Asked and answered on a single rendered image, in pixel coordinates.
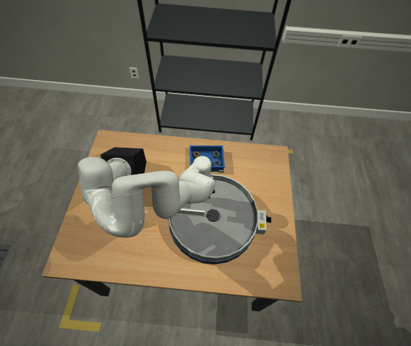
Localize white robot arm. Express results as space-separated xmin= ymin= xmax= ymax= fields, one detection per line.
xmin=78 ymin=156 xmax=216 ymax=238

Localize blue crate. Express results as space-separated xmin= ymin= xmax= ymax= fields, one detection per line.
xmin=190 ymin=146 xmax=225 ymax=172

